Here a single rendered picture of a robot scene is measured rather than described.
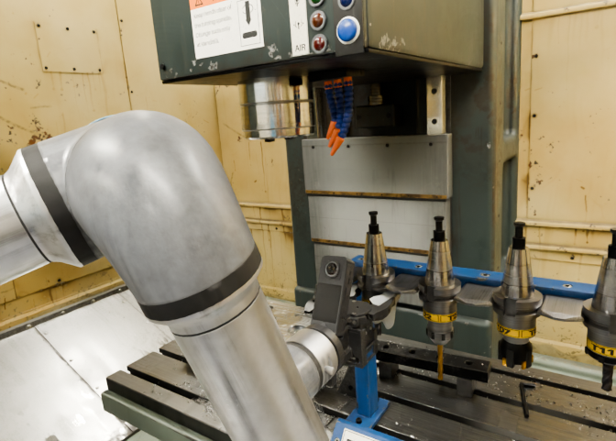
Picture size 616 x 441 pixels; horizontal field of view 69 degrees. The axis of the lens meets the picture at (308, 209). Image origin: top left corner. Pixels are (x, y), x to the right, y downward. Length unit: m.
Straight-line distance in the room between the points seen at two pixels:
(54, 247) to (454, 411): 0.81
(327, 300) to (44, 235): 0.38
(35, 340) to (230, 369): 1.47
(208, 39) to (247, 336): 0.60
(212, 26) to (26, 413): 1.20
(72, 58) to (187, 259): 1.62
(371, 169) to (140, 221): 1.11
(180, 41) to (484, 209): 0.88
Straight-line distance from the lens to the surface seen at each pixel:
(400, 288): 0.73
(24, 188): 0.42
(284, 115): 0.92
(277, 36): 0.74
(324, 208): 1.48
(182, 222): 0.30
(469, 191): 1.32
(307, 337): 0.61
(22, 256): 0.44
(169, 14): 0.92
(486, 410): 1.03
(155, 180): 0.31
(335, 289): 0.65
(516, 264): 0.67
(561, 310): 0.69
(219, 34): 0.82
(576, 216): 1.66
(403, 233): 1.37
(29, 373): 1.70
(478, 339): 1.44
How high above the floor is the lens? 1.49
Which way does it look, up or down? 12 degrees down
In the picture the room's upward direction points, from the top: 4 degrees counter-clockwise
